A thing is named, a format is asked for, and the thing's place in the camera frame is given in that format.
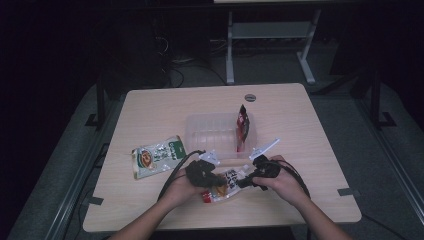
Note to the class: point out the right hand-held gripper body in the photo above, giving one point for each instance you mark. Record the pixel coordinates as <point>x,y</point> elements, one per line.
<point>268,168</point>

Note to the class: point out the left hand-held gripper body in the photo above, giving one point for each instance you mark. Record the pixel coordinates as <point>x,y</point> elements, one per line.
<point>200,173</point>

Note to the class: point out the red and white snack packet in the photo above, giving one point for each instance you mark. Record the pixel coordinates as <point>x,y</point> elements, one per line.
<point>230,186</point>

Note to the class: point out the clear plastic container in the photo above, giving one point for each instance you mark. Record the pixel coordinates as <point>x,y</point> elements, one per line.
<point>210,133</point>

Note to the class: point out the red and black snack packet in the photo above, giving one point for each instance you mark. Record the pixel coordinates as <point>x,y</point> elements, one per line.
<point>242,128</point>

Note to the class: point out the person's right hand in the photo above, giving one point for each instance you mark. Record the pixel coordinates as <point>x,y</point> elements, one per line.
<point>286,185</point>

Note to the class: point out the person's left hand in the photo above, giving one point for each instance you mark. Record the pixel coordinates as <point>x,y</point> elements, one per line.
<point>180,191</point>

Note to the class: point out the green and white snack packet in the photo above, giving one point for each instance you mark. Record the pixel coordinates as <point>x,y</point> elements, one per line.
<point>156,156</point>

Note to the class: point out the grey tape strip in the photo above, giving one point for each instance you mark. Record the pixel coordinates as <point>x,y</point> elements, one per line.
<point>348,192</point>
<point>95,200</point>

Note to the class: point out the black metal stand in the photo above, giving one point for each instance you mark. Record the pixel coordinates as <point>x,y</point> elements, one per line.
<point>100,103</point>
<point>376,100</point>

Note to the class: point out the white metal desk frame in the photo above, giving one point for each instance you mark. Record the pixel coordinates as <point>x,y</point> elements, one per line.
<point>270,30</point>

